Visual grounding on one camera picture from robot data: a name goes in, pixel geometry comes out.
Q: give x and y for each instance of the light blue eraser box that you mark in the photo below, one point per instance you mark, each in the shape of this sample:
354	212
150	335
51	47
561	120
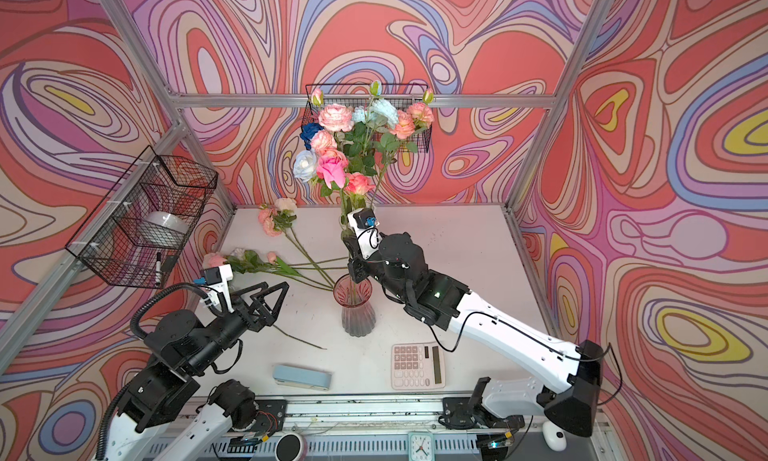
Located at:
302	377

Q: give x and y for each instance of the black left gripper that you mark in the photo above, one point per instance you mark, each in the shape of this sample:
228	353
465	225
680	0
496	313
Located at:
257	316

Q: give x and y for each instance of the back black wire basket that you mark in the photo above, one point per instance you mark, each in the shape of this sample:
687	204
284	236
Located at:
354	94

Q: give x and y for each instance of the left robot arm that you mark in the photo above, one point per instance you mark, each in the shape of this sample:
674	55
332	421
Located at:
182	350

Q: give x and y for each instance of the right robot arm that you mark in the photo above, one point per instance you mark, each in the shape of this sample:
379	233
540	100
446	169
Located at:
571	374

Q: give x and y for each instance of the pink calculator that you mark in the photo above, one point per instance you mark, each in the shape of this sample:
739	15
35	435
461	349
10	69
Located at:
417	367

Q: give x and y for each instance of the large pink peony stem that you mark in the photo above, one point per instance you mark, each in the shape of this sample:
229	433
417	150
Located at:
332	118

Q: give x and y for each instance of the round black speaker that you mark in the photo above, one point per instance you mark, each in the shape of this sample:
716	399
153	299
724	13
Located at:
291	447

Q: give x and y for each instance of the white computer mouse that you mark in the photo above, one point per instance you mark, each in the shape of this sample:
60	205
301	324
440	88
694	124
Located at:
554	437

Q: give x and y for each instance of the pink peach flower stem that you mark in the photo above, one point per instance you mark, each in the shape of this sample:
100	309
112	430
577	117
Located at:
413	127

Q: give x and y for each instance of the pink artificial rose stem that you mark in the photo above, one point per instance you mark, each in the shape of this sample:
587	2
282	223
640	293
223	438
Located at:
355	192

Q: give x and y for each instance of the white tape roll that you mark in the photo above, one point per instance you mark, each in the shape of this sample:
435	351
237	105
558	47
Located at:
163	229

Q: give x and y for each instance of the left black wire basket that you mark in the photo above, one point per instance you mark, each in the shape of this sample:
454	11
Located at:
151	211

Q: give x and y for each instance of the pile of artificial flowers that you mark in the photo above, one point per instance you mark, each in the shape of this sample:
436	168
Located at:
297	244

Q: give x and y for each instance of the small green clock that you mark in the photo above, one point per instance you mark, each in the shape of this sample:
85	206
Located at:
420	446

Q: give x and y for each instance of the blue artificial rose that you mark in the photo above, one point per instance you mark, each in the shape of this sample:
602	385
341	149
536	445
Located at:
308	131

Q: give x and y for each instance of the light blue flower stem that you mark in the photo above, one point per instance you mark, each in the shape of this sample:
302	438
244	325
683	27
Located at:
371	148

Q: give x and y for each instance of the purple glass vase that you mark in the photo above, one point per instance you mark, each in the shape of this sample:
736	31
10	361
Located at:
358	316

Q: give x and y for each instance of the black wire basket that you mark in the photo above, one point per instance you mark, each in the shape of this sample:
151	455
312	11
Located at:
354	94
151	211

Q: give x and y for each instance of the white artificial rose stem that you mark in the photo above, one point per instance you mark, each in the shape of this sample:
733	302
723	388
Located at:
305	165

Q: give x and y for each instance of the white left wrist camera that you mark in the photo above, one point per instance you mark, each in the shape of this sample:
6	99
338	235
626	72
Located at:
215	282

